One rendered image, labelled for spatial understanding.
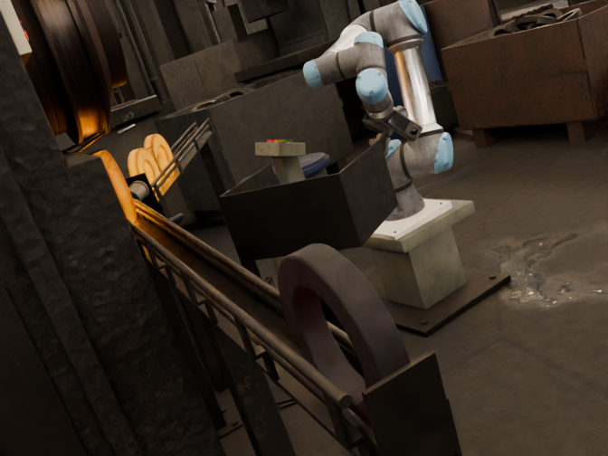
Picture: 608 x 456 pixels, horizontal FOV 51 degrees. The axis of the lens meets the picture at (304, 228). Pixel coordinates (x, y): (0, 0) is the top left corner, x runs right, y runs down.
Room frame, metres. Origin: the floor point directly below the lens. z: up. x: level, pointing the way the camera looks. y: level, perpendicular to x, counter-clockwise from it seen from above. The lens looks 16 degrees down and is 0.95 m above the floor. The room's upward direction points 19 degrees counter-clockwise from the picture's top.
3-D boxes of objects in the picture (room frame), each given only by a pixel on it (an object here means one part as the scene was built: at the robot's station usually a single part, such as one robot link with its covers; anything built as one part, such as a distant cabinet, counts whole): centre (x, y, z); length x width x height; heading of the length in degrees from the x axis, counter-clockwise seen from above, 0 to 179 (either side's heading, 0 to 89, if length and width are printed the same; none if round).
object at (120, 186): (1.57, 0.41, 0.75); 0.18 x 0.03 x 0.18; 23
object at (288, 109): (4.32, 0.15, 0.39); 1.03 x 0.83 x 0.77; 127
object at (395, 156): (2.00, -0.33, 0.49); 0.13 x 0.12 x 0.14; 63
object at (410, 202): (2.01, -0.32, 0.37); 0.15 x 0.15 x 0.10
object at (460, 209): (2.01, -0.33, 0.28); 0.32 x 0.32 x 0.04; 28
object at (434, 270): (2.01, -0.33, 0.13); 0.40 x 0.40 x 0.26; 28
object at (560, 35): (3.65, -1.64, 0.33); 0.93 x 0.73 x 0.66; 29
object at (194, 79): (6.06, 0.26, 0.55); 1.10 x 0.53 x 1.10; 42
